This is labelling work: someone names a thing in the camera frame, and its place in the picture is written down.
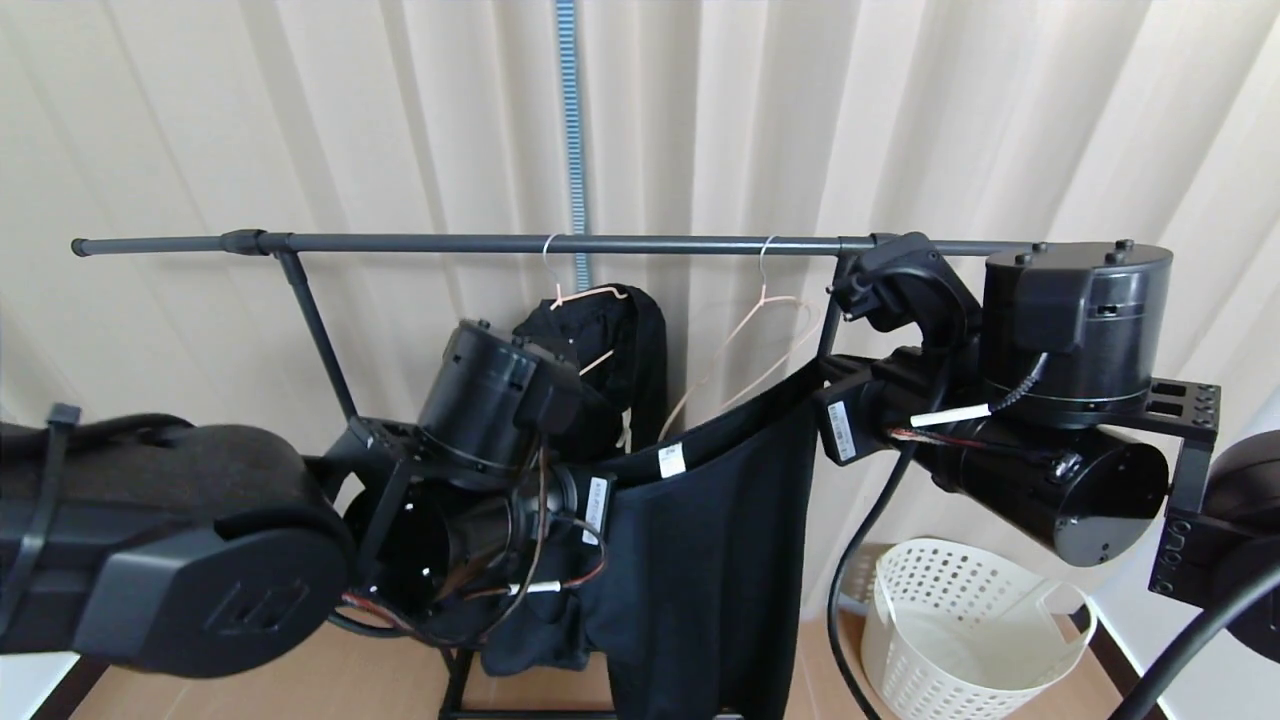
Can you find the black garment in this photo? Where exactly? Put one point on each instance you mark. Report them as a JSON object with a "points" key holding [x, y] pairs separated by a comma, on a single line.
{"points": [[700, 580]]}

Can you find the pink clothes hanger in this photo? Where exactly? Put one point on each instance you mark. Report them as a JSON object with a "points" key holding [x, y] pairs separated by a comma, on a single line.
{"points": [[552, 270], [762, 275]]}

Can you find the white laundry basket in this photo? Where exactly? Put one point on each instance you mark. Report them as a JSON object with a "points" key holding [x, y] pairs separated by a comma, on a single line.
{"points": [[960, 620]]}

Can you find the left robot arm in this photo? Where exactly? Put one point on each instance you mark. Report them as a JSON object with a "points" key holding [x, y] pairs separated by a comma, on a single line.
{"points": [[150, 540]]}

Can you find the black shorts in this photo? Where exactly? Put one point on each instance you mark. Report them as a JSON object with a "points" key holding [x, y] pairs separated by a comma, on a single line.
{"points": [[640, 340]]}

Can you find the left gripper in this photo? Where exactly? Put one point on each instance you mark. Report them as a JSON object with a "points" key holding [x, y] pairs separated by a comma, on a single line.
{"points": [[480, 540]]}

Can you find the beige curtain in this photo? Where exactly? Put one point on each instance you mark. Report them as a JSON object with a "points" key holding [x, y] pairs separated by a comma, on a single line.
{"points": [[300, 120]]}

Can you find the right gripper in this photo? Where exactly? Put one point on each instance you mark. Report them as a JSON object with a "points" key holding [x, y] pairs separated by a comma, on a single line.
{"points": [[1060, 490]]}

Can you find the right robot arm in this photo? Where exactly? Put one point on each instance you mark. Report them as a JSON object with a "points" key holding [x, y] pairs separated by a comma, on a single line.
{"points": [[1080, 320]]}

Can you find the black clothes rack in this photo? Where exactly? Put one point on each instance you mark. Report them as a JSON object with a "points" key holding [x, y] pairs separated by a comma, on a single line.
{"points": [[400, 243]]}

